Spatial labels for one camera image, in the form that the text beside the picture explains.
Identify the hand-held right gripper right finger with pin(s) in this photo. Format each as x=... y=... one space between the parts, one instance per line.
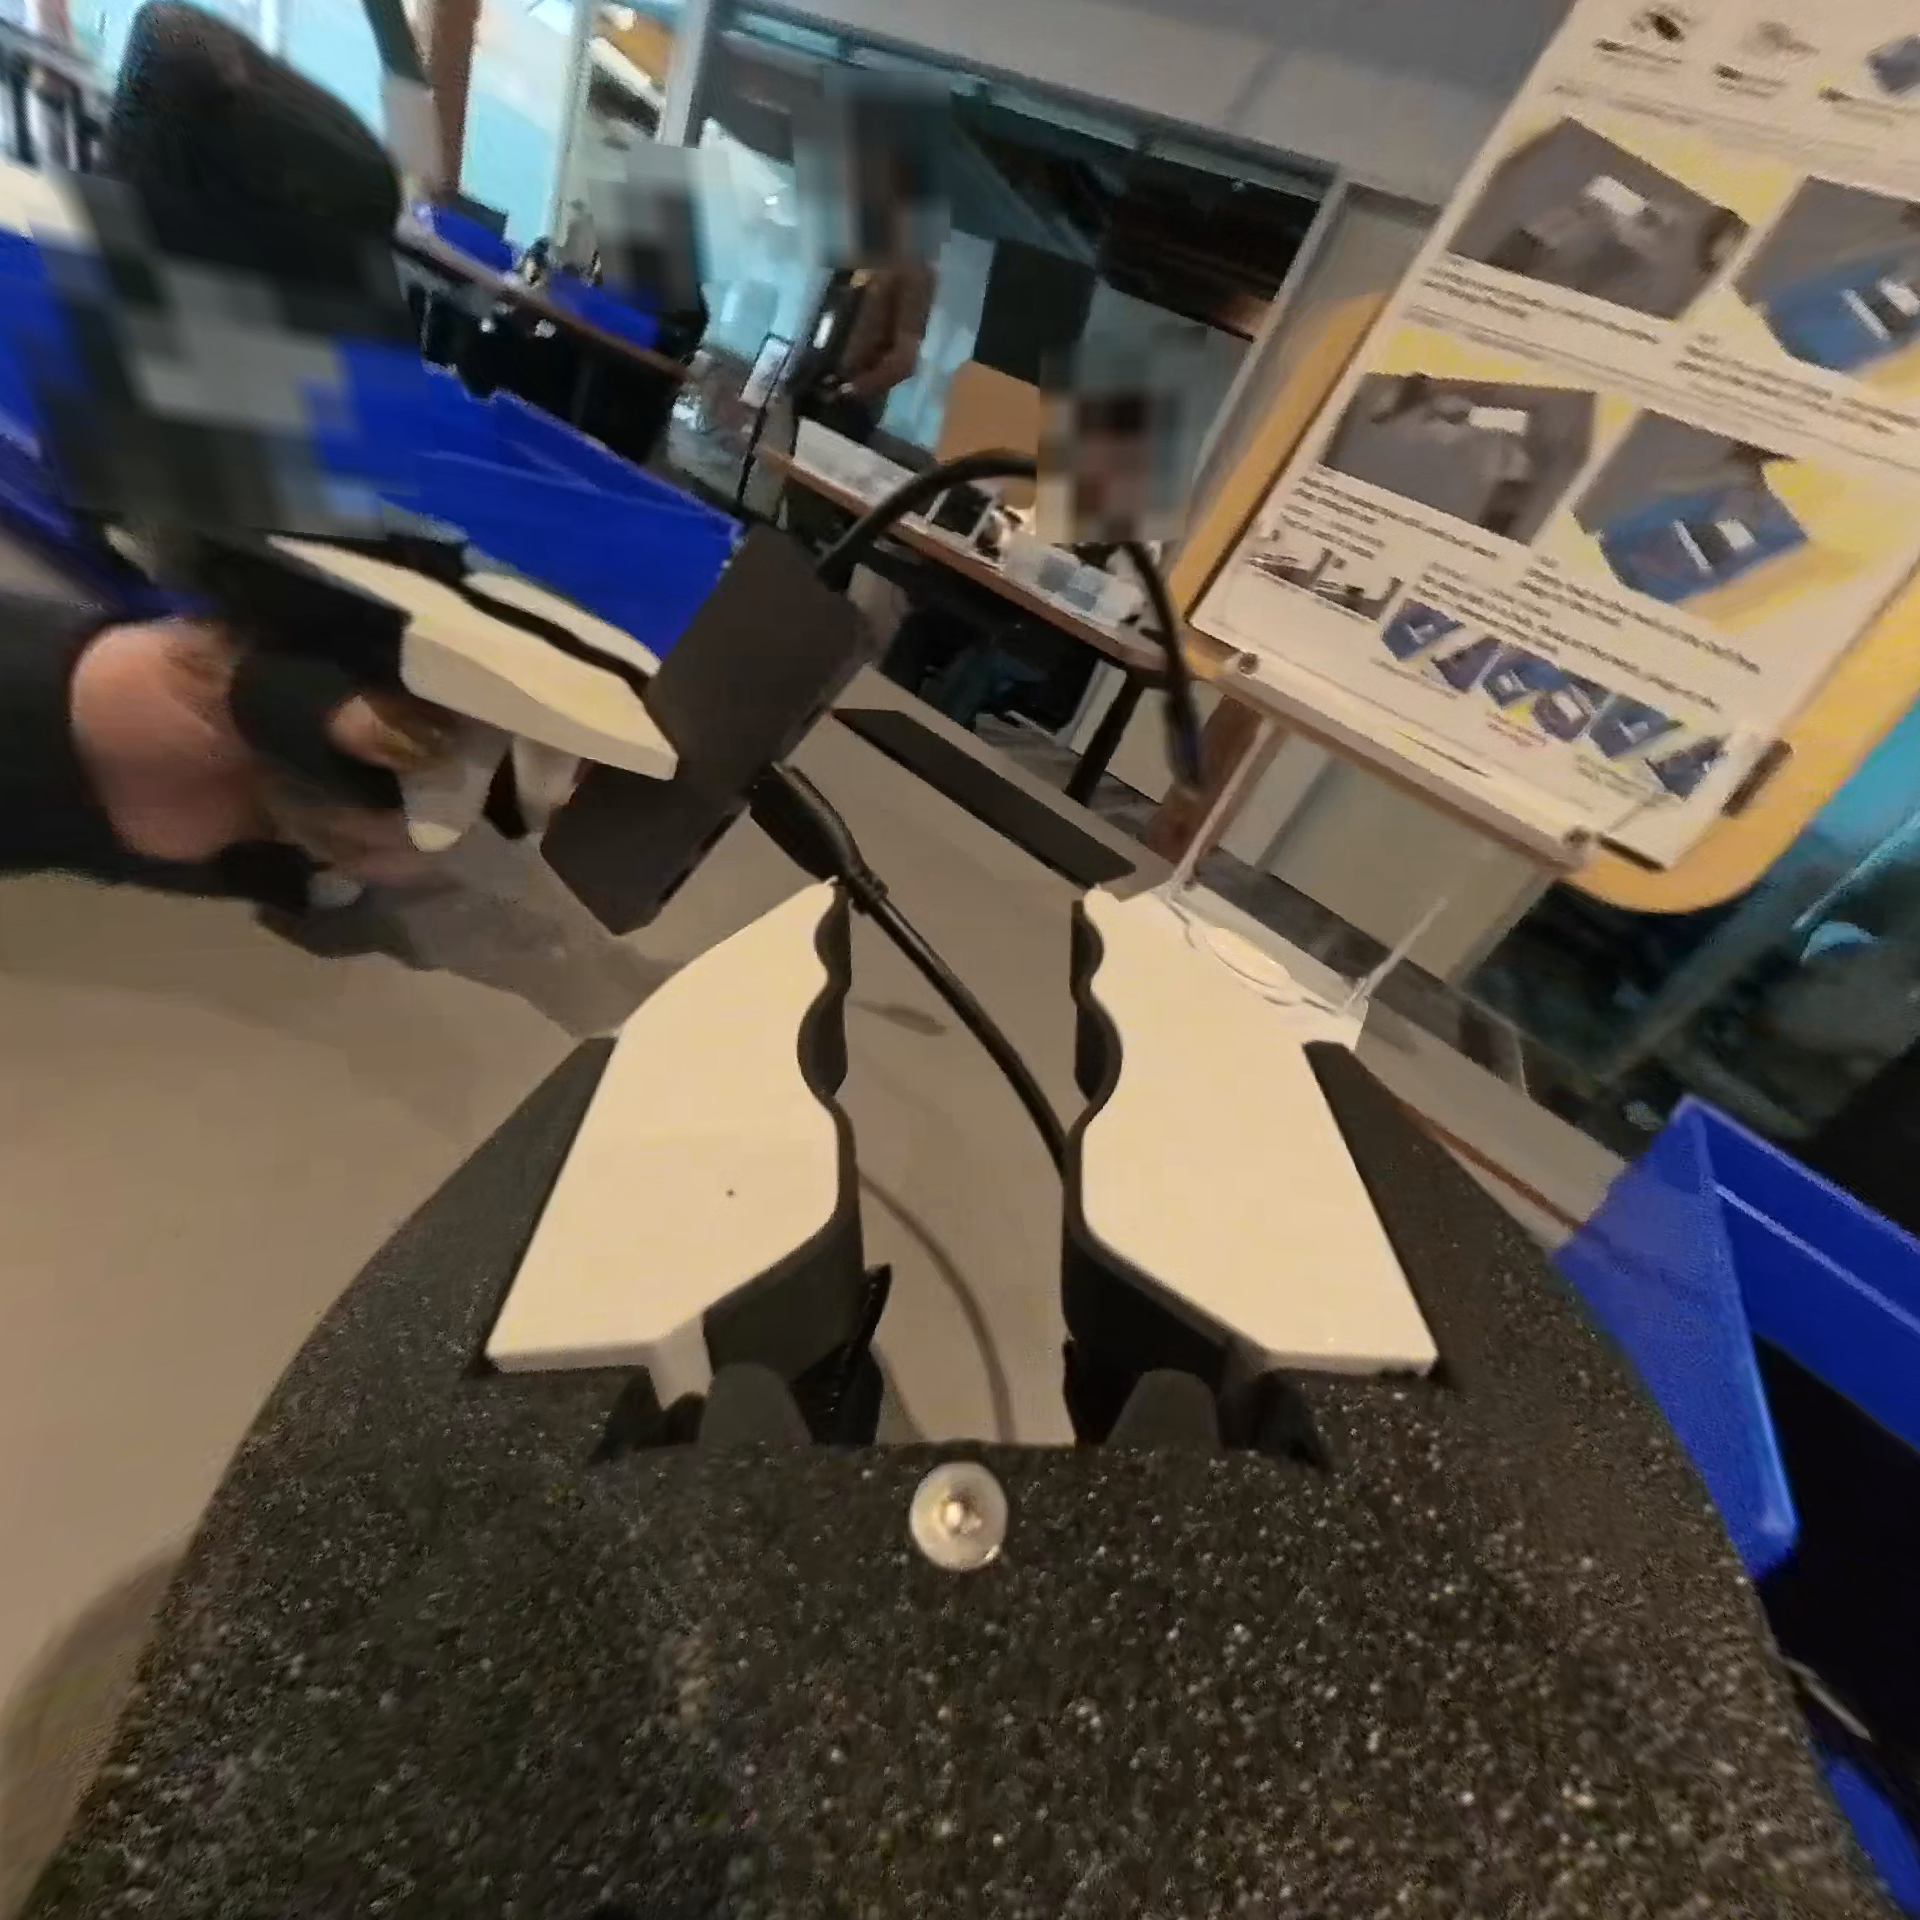
x=1244 y=1184

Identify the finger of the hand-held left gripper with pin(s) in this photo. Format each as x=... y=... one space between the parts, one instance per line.
x=540 y=691
x=346 y=580

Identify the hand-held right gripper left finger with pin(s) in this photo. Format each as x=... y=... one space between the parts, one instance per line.
x=690 y=1171

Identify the dark grey usb hub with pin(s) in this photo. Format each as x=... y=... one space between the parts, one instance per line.
x=704 y=722

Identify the blue plastic bin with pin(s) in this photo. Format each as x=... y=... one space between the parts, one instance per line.
x=569 y=510
x=1664 y=1307
x=600 y=307

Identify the person's left hand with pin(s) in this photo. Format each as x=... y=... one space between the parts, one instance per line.
x=165 y=734

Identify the white board stand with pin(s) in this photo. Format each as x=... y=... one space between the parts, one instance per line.
x=1244 y=946

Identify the wooden board with instruction sheet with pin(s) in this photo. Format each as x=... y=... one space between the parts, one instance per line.
x=1576 y=451

